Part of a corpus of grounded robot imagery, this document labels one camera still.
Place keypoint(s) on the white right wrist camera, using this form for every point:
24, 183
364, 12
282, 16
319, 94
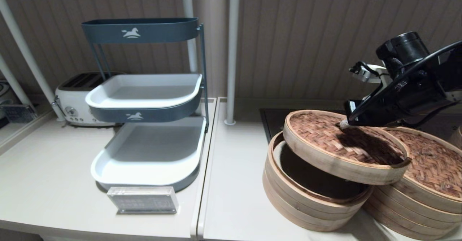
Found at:
371, 75

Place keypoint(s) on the white retro toaster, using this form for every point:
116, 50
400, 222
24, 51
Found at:
71, 103

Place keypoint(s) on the white slanted support pole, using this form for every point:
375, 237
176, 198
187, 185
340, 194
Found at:
11, 78
21, 42

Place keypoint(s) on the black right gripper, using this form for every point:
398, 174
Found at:
400, 102

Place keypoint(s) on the bamboo steamer basket stack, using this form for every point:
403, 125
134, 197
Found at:
288, 206
397, 220

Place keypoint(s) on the teal three-tier tray rack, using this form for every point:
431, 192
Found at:
144, 115

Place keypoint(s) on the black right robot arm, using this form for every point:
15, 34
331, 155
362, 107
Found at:
408, 49

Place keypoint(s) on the white upright support pole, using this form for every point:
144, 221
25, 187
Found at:
232, 53
187, 3

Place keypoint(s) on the black induction cooktop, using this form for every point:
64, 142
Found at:
272, 122

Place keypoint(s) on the shiny metal box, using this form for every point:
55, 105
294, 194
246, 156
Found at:
18, 113

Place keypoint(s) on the clear acrylic warning sign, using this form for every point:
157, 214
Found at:
143, 200

